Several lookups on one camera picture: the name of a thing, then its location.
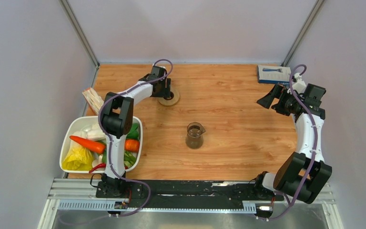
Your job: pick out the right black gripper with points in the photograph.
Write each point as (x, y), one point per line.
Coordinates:
(267, 100)

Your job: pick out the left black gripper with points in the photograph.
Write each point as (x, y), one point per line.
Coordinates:
(166, 91)

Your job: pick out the round wooden dripper holder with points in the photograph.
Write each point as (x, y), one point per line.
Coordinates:
(172, 100)

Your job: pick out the smoked glass carafe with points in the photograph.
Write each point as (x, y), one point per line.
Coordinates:
(194, 137)

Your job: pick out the white vegetable tray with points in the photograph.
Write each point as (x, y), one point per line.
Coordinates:
(84, 124)

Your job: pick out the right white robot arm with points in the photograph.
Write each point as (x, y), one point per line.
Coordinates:
(304, 174)

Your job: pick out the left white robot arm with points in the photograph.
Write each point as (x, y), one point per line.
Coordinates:
(116, 119)

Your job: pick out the coffee filter pack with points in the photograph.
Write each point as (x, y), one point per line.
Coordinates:
(94, 101)

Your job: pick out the blue white box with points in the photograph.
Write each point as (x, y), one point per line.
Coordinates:
(273, 74)

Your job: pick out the green bok choy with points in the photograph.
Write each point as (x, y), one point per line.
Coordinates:
(133, 132)

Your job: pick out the small orange pumpkin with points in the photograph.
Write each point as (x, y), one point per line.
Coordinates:
(132, 145)

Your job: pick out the green leafy vegetable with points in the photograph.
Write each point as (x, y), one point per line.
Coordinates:
(129, 159)

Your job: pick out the orange carrot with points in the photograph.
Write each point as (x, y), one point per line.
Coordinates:
(93, 146)

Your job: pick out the red chili pepper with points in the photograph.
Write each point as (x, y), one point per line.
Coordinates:
(101, 165)

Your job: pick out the white mushroom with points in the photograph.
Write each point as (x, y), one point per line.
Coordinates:
(97, 161)

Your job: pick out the yellow napa cabbage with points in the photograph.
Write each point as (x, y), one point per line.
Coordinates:
(78, 158)

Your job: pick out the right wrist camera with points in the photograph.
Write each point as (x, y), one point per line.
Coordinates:
(299, 85)

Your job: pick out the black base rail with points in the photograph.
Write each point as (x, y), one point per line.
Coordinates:
(178, 194)

